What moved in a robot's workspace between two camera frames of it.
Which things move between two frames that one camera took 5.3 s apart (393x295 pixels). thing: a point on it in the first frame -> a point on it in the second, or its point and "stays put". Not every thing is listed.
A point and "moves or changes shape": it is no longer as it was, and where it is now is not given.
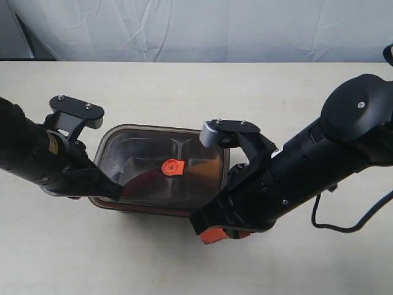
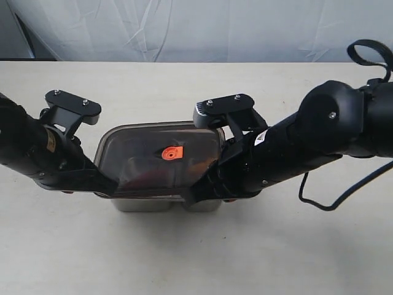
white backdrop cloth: x=195 y=31 stays put
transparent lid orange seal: x=161 y=169 moves or changes shape
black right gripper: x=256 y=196 -> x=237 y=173
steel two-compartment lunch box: x=161 y=169 stays put
